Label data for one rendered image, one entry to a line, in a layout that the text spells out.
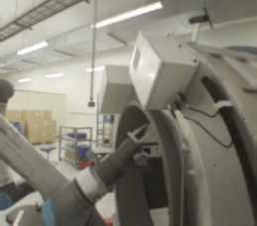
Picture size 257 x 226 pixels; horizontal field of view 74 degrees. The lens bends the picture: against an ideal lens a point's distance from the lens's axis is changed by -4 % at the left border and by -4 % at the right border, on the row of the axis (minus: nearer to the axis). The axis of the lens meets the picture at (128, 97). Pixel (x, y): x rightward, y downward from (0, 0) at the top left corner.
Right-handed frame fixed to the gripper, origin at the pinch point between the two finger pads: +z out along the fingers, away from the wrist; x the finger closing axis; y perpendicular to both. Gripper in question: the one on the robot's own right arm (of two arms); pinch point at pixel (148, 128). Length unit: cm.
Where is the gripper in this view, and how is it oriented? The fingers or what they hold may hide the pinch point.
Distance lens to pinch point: 56.9
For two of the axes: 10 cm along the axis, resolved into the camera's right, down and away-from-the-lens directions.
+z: 7.7, -5.8, 2.6
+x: -2.9, -6.9, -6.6
